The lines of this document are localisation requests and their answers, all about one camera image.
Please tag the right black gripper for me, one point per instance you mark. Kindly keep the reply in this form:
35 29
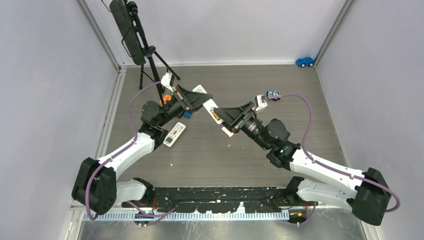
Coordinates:
236 122

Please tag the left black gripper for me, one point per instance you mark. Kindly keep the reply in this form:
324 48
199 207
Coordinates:
192 100

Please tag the long white remote control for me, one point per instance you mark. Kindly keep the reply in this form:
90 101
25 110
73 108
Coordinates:
209 104

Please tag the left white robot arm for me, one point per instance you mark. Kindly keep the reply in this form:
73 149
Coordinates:
96 185

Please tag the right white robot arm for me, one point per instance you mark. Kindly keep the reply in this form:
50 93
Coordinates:
365 193

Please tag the short white remote control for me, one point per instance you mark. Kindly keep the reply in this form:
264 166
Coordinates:
174 134

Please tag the blue lego brick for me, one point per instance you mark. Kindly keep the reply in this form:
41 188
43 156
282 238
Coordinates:
187 114

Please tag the orange toy block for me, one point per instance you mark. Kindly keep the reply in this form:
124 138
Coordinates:
165 99

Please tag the small blue robot toy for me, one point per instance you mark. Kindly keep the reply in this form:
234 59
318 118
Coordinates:
273 95

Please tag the black tripod stand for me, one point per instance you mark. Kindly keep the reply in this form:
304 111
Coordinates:
148 50

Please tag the blue toy car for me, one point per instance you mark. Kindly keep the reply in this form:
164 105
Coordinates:
305 62

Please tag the black light panel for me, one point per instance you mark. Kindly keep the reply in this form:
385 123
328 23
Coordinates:
124 22

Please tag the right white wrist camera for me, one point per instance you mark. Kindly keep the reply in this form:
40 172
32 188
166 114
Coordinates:
260 103

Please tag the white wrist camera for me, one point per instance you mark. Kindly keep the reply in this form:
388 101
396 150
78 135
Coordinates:
260 103
167 81

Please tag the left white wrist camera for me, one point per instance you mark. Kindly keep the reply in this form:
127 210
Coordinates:
167 81

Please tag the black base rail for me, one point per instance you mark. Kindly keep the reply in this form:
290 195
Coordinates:
219 200

